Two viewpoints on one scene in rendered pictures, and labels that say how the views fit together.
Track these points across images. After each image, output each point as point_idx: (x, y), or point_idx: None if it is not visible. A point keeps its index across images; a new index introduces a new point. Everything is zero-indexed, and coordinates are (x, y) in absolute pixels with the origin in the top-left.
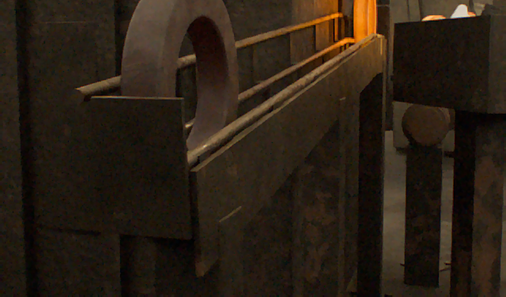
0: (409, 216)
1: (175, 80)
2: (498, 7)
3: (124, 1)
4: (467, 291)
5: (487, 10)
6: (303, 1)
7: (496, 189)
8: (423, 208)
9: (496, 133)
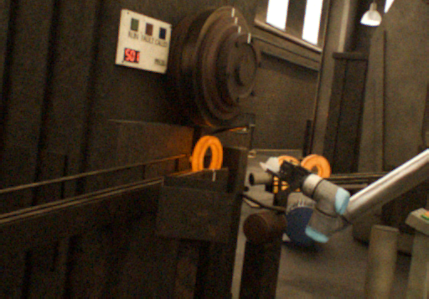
0: (241, 287)
1: (60, 186)
2: (290, 162)
3: (45, 139)
4: None
5: (283, 163)
6: (133, 152)
7: (190, 275)
8: (250, 283)
9: (193, 244)
